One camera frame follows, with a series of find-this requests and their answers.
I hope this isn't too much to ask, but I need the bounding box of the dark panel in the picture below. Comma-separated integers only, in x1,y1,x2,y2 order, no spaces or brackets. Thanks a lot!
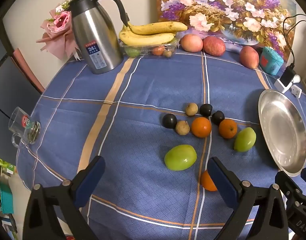
0,30,43,160

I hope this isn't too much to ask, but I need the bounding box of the green printed box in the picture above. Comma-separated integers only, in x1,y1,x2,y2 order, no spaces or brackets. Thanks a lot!
0,155,17,180

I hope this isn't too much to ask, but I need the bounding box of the dark red apple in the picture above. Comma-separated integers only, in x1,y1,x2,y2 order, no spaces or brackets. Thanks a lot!
203,36,226,57

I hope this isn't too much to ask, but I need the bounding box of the red yellow apple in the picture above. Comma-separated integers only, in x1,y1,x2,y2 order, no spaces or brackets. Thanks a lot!
239,45,260,70

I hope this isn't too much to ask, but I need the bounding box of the green fruit in tray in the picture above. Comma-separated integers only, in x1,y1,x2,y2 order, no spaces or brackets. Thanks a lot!
124,47,141,58

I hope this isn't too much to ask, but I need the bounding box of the stainless steel plate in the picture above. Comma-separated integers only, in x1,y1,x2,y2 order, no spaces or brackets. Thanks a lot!
258,89,306,177

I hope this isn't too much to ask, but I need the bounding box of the black cable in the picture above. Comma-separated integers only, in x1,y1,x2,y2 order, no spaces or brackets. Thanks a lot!
282,14,306,68

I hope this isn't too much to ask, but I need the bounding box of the pink flower bouquet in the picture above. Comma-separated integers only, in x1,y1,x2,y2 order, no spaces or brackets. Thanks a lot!
36,0,81,61

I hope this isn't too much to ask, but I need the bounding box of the teal storage box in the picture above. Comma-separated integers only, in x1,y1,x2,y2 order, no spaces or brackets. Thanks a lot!
0,181,14,214

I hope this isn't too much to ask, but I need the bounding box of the clear plastic fruit tray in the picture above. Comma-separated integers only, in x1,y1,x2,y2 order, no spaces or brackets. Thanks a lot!
119,39,180,58

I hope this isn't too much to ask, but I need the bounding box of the green plum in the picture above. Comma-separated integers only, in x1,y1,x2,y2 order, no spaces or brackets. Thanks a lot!
164,144,197,172
234,127,257,152

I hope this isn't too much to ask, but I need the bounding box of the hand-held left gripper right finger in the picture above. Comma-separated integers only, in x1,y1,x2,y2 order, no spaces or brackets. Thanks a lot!
207,156,289,240

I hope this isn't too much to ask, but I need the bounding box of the orange tangerine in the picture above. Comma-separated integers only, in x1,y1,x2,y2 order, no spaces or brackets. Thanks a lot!
201,170,218,192
191,117,212,138
219,119,238,139

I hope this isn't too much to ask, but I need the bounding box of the blue plaid tablecloth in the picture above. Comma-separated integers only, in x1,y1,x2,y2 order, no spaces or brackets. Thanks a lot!
15,47,306,240

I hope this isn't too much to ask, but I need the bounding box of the glass mug with print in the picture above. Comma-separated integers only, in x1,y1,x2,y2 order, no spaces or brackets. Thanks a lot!
8,107,41,148

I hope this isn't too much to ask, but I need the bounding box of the black plum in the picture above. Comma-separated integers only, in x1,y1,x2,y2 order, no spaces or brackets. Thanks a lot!
162,113,178,129
212,110,225,125
199,104,213,117

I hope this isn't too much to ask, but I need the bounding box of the pale red apple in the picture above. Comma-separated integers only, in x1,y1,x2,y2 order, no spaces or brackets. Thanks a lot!
180,34,203,53

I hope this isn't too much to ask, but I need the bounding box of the floral painting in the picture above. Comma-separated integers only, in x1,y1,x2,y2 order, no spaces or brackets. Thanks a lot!
154,0,300,60

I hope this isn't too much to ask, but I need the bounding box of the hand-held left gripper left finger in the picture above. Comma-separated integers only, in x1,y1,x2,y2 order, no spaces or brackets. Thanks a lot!
23,155,106,240

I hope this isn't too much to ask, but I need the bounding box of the white charging dock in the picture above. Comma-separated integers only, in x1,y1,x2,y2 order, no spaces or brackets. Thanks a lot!
274,77,293,93

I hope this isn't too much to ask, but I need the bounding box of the teal plastic box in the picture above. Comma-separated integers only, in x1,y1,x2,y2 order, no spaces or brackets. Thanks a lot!
258,46,284,76

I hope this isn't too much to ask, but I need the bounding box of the stainless steel thermos jug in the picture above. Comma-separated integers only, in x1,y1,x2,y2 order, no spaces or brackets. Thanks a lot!
68,0,130,75

